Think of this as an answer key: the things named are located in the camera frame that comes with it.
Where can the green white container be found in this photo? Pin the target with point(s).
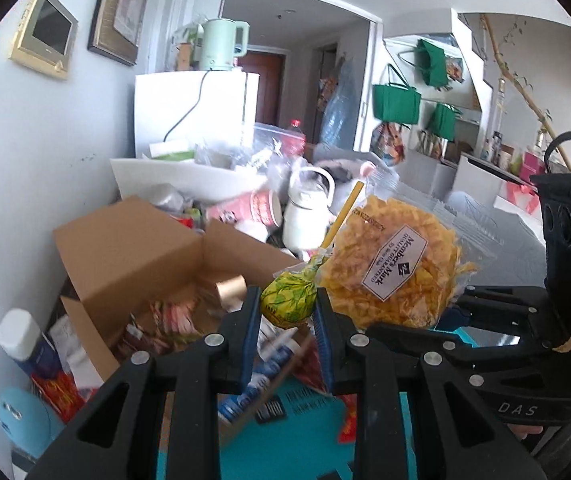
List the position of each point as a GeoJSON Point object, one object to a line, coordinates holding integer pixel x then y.
{"type": "Point", "coordinates": [170, 151]}

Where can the silver foil object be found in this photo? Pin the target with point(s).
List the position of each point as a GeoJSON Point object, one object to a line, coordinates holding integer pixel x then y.
{"type": "Point", "coordinates": [165, 196]}

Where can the white capped blue bottle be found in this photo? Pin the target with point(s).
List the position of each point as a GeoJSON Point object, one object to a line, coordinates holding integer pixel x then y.
{"type": "Point", "coordinates": [22, 340]}

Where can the green yellow lollipop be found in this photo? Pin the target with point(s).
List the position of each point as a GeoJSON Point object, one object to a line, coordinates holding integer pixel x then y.
{"type": "Point", "coordinates": [288, 300]}

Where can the clear bag of yellow chips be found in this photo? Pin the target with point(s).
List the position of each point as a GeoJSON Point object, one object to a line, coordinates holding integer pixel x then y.
{"type": "Point", "coordinates": [395, 260]}

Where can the pink striped paper cup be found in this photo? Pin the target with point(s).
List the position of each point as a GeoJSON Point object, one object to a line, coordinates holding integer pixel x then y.
{"type": "Point", "coordinates": [265, 207]}

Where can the colourful printed bag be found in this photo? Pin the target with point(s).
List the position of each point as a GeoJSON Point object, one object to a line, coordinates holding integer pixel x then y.
{"type": "Point", "coordinates": [390, 142]}

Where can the teal table mat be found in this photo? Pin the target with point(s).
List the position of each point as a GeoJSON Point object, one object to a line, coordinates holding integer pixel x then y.
{"type": "Point", "coordinates": [310, 450]}

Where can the blue white candy roll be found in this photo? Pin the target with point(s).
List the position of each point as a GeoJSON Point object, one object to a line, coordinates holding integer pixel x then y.
{"type": "Point", "coordinates": [245, 395]}

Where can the light blue round object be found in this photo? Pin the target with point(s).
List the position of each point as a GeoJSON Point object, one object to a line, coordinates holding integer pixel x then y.
{"type": "Point", "coordinates": [25, 420]}

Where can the tall glass bottle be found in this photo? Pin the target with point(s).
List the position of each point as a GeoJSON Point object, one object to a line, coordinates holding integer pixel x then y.
{"type": "Point", "coordinates": [500, 110]}

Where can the framed wall picture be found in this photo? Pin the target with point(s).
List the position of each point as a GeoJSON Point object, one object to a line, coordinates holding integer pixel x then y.
{"type": "Point", "coordinates": [123, 5]}

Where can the hanging blue plastic bag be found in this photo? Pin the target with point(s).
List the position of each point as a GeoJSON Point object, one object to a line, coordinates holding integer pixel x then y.
{"type": "Point", "coordinates": [338, 110]}

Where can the green electric kettle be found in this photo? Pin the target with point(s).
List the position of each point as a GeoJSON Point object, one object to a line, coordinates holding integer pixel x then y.
{"type": "Point", "coordinates": [220, 45]}

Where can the brown cardboard box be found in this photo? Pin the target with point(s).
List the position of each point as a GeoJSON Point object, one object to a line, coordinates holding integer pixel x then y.
{"type": "Point", "coordinates": [130, 255]}

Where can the gold cylinder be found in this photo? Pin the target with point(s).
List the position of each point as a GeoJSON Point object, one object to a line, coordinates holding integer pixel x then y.
{"type": "Point", "coordinates": [231, 290]}

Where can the brown door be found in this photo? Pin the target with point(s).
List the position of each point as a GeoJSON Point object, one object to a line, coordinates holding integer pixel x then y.
{"type": "Point", "coordinates": [265, 85]}

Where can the brown pink snack packet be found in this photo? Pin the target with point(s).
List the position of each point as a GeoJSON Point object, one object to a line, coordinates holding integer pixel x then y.
{"type": "Point", "coordinates": [175, 317]}

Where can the small orange box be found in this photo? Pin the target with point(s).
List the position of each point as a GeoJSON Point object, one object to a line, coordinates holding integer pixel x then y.
{"type": "Point", "coordinates": [184, 57]}

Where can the red snack packet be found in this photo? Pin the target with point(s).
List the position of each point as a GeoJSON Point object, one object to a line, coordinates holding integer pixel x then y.
{"type": "Point", "coordinates": [310, 365]}

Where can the white foam board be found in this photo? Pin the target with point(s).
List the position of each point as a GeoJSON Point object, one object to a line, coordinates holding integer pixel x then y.
{"type": "Point", "coordinates": [180, 177]}

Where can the clear zip plastic bag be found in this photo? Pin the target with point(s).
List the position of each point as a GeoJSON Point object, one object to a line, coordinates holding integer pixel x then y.
{"type": "Point", "coordinates": [270, 137]}

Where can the gold wall intercom panel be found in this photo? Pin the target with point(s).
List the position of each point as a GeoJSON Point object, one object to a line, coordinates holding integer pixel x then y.
{"type": "Point", "coordinates": [47, 30]}

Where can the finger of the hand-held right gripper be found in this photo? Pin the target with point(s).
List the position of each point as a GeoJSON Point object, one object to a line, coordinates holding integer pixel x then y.
{"type": "Point", "coordinates": [505, 300]}
{"type": "Point", "coordinates": [415, 337]}

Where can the bare plant branch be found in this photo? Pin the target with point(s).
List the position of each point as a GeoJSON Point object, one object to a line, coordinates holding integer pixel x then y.
{"type": "Point", "coordinates": [520, 85]}

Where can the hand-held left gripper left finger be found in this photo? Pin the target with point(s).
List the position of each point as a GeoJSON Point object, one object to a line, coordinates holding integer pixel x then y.
{"type": "Point", "coordinates": [251, 330]}

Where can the white fridge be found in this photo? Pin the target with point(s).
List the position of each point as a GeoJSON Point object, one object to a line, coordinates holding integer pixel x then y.
{"type": "Point", "coordinates": [170, 105]}

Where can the red yellow packet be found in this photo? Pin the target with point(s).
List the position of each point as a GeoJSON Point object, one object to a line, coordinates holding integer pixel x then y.
{"type": "Point", "coordinates": [57, 395]}

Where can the green tote bag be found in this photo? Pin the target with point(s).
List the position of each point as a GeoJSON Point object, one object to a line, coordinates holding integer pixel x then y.
{"type": "Point", "coordinates": [433, 62]}
{"type": "Point", "coordinates": [443, 122]}
{"type": "Point", "coordinates": [395, 102]}

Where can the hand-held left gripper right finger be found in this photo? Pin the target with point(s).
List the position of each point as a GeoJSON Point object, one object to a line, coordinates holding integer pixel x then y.
{"type": "Point", "coordinates": [323, 340]}

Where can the pink cartoon paper cup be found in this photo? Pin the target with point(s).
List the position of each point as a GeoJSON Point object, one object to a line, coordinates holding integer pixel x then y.
{"type": "Point", "coordinates": [228, 212]}

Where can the black printed packet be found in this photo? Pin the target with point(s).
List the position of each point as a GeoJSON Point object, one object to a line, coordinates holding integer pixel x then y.
{"type": "Point", "coordinates": [270, 410]}

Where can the cola bottle red cap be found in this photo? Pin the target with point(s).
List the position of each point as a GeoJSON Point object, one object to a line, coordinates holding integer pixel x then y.
{"type": "Point", "coordinates": [296, 140]}

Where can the person's right hand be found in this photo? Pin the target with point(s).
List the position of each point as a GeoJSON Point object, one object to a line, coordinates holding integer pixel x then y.
{"type": "Point", "coordinates": [523, 432]}

